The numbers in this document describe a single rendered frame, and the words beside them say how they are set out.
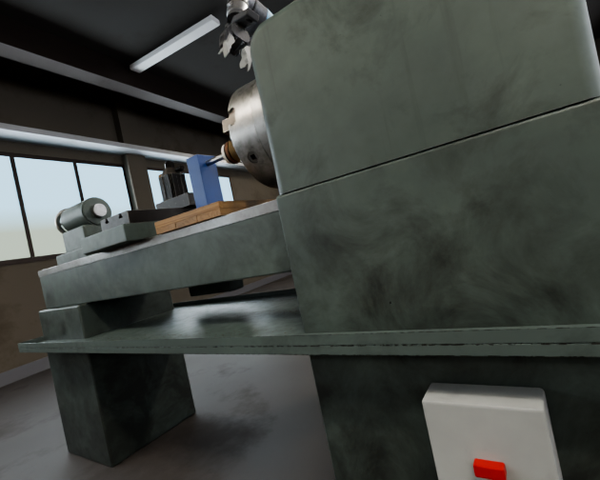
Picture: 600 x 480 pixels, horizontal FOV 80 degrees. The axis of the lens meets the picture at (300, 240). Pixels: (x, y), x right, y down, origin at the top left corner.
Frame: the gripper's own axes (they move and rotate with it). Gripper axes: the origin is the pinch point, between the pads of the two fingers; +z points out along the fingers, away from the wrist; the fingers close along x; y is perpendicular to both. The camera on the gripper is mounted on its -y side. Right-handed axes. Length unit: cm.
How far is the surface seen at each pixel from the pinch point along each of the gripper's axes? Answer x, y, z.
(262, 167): -1.5, -12.8, 43.9
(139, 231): 12, 37, 53
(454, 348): -8, -57, 92
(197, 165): 1.5, 19.2, 31.5
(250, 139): 4.3, -15.2, 39.0
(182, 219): 7, 14, 54
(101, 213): 11, 92, 31
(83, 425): 1, 107, 122
